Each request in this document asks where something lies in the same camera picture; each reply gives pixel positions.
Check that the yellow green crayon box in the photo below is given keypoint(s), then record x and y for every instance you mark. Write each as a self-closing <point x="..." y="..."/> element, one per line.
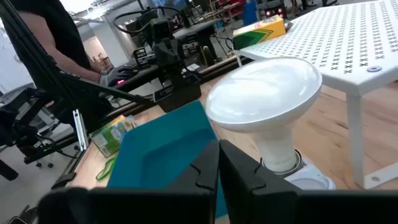
<point x="112" y="137"/>
<point x="264" y="31"/>

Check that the black floor stand equipment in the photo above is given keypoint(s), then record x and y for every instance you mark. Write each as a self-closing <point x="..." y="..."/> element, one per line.
<point x="18" y="124"/>

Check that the black computer mouse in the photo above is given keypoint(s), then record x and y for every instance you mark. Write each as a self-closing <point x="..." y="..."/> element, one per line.
<point x="121" y="82"/>

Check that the silver metal frame bracket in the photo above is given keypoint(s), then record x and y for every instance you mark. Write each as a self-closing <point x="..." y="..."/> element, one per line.
<point x="81" y="130"/>

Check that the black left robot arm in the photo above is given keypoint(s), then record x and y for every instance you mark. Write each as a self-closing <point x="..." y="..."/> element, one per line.
<point x="144" y="21"/>

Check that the person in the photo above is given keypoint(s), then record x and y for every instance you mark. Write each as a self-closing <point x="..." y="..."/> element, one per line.
<point x="62" y="25"/>

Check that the black plastic basket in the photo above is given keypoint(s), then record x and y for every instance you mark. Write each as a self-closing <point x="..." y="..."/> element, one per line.
<point x="183" y="99"/>

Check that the blue bin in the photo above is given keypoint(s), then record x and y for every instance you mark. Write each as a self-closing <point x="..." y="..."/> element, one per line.
<point x="250" y="12"/>

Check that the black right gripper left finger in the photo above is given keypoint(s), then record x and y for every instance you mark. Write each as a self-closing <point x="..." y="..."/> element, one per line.
<point x="202" y="168"/>

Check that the green silicone wristband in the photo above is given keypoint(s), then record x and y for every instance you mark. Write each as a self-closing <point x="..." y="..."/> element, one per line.
<point x="98" y="178"/>

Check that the teal plastic tray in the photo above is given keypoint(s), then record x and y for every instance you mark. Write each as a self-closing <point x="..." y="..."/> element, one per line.
<point x="161" y="149"/>

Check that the black device with red lights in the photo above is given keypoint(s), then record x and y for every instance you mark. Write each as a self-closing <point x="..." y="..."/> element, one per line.
<point x="275" y="12"/>

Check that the person's hand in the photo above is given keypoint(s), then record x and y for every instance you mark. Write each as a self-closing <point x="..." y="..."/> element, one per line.
<point x="116" y="74"/>

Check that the white perforated metal shelf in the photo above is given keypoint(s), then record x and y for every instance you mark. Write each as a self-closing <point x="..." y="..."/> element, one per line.
<point x="342" y="37"/>

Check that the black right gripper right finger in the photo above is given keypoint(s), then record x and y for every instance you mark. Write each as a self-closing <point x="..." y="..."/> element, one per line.
<point x="242" y="174"/>

